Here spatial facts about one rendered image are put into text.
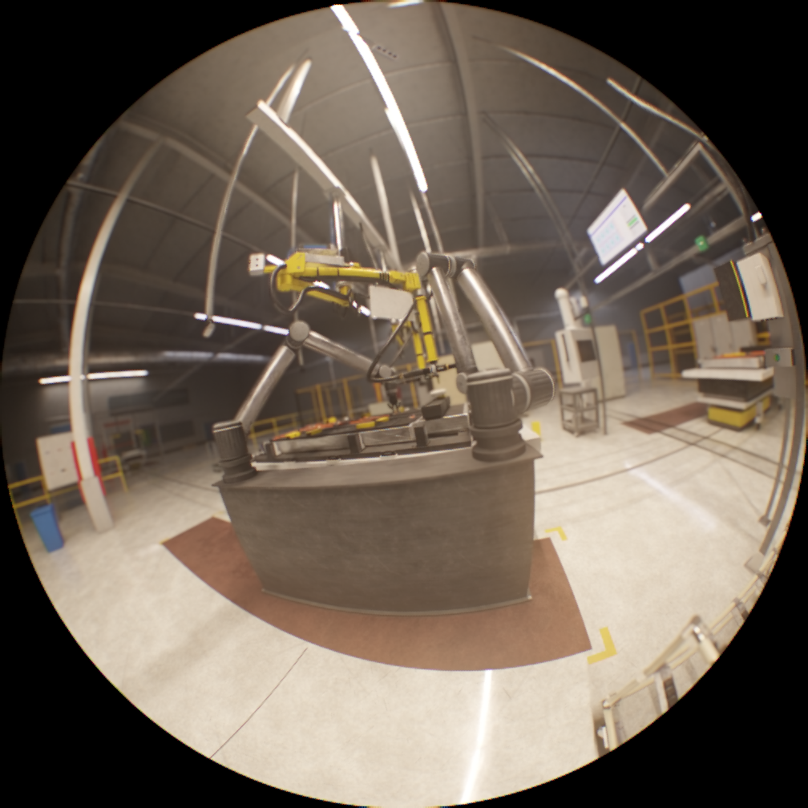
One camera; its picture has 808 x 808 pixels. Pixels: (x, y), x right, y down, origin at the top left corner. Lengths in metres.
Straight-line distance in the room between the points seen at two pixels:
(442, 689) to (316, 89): 10.48
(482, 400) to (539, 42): 10.51
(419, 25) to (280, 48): 3.48
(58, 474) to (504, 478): 8.73
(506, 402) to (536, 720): 1.37
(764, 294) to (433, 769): 2.27
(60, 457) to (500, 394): 8.72
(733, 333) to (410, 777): 9.27
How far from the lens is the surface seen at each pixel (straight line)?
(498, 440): 0.98
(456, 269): 1.49
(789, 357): 1.70
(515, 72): 10.37
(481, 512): 1.06
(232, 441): 1.54
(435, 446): 1.49
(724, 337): 9.14
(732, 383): 4.43
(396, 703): 1.31
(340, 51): 9.16
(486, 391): 0.94
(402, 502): 1.03
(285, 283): 1.45
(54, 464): 8.42
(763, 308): 1.65
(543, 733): 1.27
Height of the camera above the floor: 1.24
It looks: 3 degrees down
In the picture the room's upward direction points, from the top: 10 degrees counter-clockwise
